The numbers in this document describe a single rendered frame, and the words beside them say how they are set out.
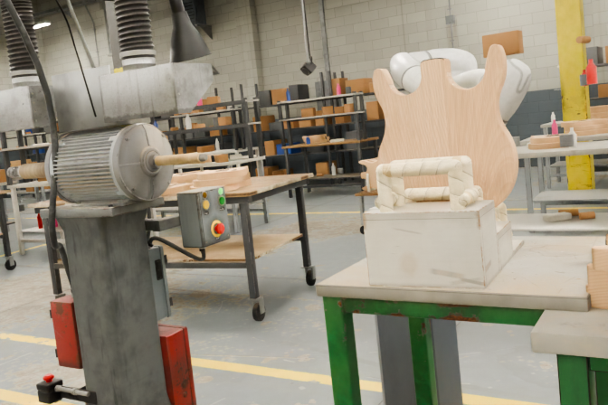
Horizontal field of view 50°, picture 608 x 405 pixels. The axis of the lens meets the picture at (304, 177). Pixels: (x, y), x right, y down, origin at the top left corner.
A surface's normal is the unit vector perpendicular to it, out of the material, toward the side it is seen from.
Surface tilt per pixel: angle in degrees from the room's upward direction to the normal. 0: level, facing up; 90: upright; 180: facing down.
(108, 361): 90
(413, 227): 90
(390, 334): 90
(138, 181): 95
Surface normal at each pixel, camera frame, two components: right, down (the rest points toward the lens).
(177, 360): 0.85, -0.04
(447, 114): -0.48, 0.14
